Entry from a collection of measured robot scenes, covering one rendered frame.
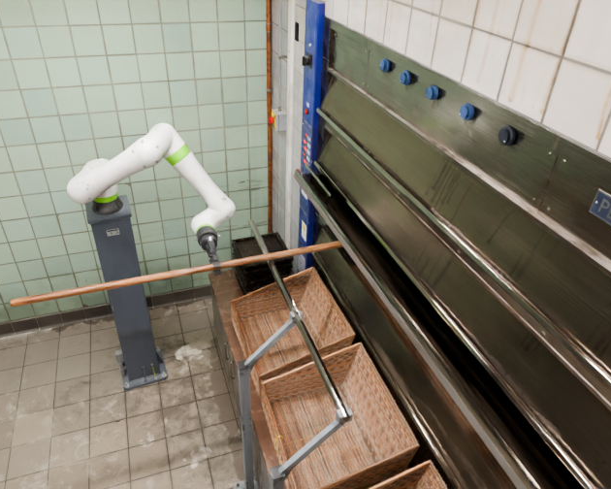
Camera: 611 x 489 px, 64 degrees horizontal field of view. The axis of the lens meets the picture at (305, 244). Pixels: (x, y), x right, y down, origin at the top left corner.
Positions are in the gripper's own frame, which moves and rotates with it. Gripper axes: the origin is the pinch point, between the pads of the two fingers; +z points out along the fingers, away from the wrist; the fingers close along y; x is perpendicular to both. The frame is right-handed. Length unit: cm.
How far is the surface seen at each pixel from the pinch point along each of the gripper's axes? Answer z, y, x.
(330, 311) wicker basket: 1, 40, -55
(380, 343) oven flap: 45, 21, -59
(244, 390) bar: 39, 37, -2
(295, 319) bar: 39.6, 2.4, -22.8
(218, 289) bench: -58, 61, -8
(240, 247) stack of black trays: -59, 34, -23
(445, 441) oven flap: 94, 21, -60
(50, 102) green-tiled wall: -123, -37, 65
